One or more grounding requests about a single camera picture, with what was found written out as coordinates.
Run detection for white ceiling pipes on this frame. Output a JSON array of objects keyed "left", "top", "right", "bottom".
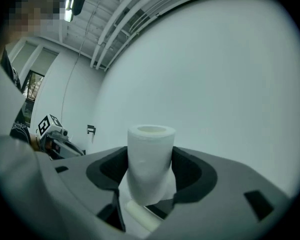
[{"left": 89, "top": 0, "right": 181, "bottom": 72}]

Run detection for window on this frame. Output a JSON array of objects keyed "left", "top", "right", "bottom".
[{"left": 20, "top": 69, "right": 45, "bottom": 128}]

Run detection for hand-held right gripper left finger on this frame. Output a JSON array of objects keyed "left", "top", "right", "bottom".
[{"left": 34, "top": 145, "right": 129, "bottom": 235}]

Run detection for ceiling light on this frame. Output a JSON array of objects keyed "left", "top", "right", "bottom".
[{"left": 64, "top": 0, "right": 77, "bottom": 23}]

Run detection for person's left forearm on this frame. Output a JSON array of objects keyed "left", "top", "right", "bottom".
[{"left": 28, "top": 133, "right": 41, "bottom": 152}]

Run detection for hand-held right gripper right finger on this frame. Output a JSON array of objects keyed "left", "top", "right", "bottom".
[{"left": 149, "top": 145, "right": 292, "bottom": 240}]

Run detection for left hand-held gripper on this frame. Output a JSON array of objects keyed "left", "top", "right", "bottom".
[{"left": 37, "top": 113, "right": 86, "bottom": 160}]

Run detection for person's face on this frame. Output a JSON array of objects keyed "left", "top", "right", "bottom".
[{"left": 1, "top": 0, "right": 67, "bottom": 39}]

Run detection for white paper roll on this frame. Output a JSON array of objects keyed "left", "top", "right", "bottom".
[{"left": 126, "top": 124, "right": 177, "bottom": 207}]

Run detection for person's black printed shirt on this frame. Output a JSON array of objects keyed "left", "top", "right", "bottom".
[{"left": 0, "top": 48, "right": 33, "bottom": 145}]

